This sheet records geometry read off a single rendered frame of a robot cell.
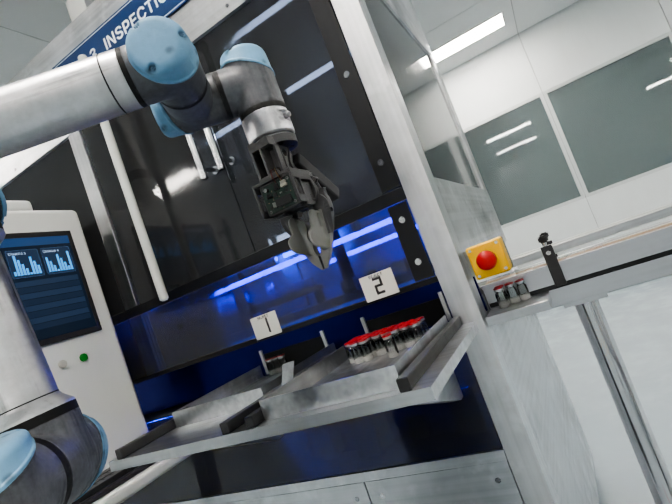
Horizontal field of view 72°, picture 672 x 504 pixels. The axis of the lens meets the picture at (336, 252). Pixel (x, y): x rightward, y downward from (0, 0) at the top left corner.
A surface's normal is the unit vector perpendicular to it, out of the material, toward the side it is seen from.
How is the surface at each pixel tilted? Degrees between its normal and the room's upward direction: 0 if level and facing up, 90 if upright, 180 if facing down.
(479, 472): 90
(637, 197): 90
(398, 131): 90
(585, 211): 90
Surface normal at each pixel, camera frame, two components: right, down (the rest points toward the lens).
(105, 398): 0.84, -0.34
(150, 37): 0.07, -0.11
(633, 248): -0.43, 0.09
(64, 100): 0.25, 0.33
